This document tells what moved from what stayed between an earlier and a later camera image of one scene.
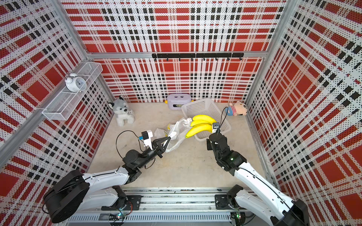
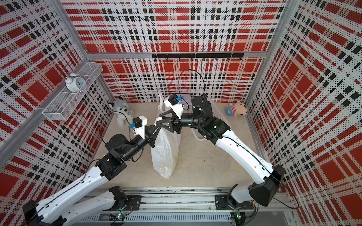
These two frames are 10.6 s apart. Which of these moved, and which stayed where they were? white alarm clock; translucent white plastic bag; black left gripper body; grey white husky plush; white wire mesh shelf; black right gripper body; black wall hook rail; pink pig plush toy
Moved: translucent white plastic bag; black right gripper body; black left gripper body
Stayed: white wire mesh shelf; white alarm clock; grey white husky plush; black wall hook rail; pink pig plush toy
